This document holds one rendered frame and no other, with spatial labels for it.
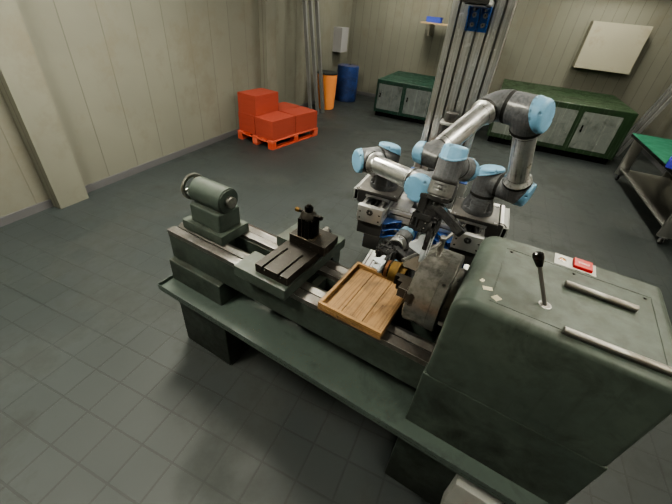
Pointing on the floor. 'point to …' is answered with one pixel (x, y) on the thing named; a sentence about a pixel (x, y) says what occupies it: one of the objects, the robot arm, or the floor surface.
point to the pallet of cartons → (273, 119)
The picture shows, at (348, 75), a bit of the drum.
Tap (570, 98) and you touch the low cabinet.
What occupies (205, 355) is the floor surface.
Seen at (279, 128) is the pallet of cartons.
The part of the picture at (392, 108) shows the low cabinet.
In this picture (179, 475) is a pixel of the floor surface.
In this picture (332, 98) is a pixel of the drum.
